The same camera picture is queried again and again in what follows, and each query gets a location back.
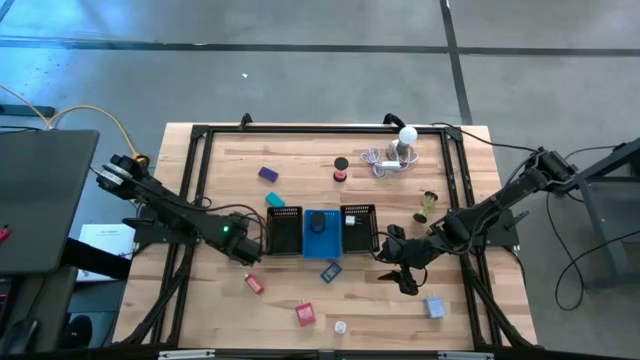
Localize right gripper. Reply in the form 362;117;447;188
374;225;434;297

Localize red charger block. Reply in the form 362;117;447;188
244;273;266;296

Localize light blue charger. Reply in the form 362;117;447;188
423;295;447;320

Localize green sand timer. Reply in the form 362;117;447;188
412;190;439;225

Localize red charger with prongs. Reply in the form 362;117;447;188
294;301;317;328

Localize black slotted basket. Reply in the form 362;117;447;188
339;203;381;254
265;205;304;257

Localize blue card packet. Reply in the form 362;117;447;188
320;262;344;285

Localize blue slotted basket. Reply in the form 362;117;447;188
302;208;344;260

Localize white light bulb lamp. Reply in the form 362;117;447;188
386;125;419;162

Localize white paper sheet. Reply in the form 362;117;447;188
75;223;137;284

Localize dark grey flat panel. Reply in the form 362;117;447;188
0;129;100;275

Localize black side table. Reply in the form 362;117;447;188
551;137;640;291

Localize flat black bar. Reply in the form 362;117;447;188
0;104;56;119

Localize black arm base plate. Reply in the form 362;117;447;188
448;207;521;248
122;204;206;245

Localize white coiled cable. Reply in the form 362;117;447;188
360;144;420;179

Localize silver metal bracket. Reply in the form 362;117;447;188
438;351;495;360
158;349;216;360

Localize yellow extension cable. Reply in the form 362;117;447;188
0;83;150;171

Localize black aluminium table frame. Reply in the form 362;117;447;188
112;122;539;351

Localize black floor cable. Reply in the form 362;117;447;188
544;144;640;312

